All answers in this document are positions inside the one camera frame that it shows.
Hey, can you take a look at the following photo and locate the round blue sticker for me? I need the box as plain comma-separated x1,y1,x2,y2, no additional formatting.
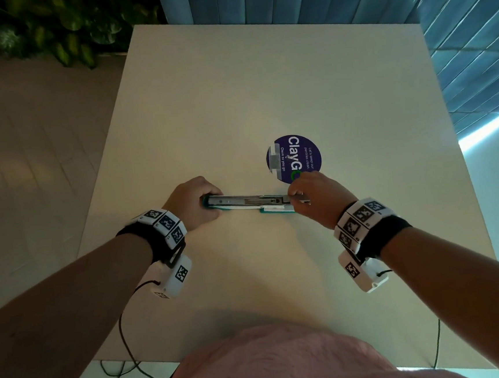
264,132,324,187

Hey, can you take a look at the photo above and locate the pink shirt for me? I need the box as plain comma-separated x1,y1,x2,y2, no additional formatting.
144,306,472,378

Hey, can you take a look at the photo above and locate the person's left hand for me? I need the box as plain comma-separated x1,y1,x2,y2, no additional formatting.
161,174,227,235

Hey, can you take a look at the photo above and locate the black cable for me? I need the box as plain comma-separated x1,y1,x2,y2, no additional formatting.
91,280,169,378
428,318,445,370

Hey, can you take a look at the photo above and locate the person's right hand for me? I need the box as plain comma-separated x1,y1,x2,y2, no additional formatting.
286,167,360,233

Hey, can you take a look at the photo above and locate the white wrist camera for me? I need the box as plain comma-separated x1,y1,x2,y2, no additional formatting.
148,254,196,301
337,246,393,296

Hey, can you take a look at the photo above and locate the teal stapler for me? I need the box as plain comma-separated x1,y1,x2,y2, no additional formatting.
201,185,312,221

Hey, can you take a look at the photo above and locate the person's left forearm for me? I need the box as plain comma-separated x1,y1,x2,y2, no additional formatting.
0,231,165,378

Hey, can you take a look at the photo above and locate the green leafy plant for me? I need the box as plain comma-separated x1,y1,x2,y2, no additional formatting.
0,0,170,77

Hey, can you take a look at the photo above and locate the black marker wristband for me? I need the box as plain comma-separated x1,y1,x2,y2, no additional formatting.
331,194,415,267
114,206,191,268

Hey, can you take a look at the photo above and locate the person's right forearm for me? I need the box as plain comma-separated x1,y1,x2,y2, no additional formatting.
379,219,499,378

